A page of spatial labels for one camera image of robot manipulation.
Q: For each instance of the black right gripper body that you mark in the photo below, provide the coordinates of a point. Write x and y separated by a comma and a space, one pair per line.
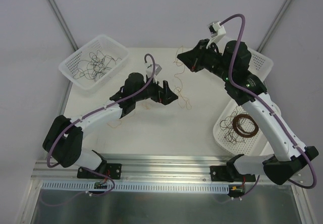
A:
198, 56

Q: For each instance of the dark cable pulled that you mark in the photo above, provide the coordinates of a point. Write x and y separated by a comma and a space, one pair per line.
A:
96, 66

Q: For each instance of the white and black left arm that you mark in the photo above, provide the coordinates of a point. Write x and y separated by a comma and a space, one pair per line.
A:
65, 137

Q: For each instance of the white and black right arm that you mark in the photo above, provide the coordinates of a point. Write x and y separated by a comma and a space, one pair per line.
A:
290, 154

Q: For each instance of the white basket far left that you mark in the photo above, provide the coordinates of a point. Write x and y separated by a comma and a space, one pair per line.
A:
108, 46

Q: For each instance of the white basket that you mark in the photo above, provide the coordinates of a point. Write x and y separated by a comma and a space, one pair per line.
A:
108, 46
237, 133
259, 64

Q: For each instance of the white basket far right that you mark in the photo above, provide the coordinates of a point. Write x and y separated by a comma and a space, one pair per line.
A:
259, 64

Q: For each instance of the white basket near right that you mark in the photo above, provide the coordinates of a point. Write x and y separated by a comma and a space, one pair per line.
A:
237, 133

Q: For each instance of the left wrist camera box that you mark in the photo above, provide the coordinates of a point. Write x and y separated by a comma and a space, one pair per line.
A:
152, 72

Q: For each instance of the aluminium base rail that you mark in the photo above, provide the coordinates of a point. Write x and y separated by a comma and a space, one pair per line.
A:
143, 168

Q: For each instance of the white slotted cable duct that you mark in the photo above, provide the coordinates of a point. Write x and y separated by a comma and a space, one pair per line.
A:
136, 187

